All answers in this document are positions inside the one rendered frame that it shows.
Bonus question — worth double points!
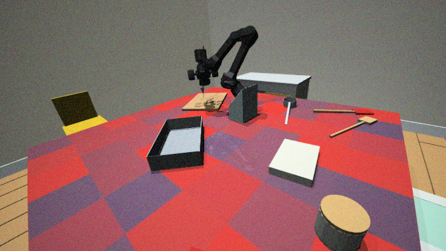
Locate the white cylinder with tan lid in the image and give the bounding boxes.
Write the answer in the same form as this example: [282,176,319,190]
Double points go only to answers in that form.
[315,195,370,251]

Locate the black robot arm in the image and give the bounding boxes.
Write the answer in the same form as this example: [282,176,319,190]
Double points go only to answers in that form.
[194,26,258,97]

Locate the grey saucepan with long handle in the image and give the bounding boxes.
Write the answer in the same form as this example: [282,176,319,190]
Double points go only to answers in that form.
[283,96,297,125]

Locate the light wooden board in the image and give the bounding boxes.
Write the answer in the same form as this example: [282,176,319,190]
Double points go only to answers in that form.
[182,93,227,111]

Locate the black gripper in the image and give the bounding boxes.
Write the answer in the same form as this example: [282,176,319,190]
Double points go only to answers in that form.
[187,69,218,80]

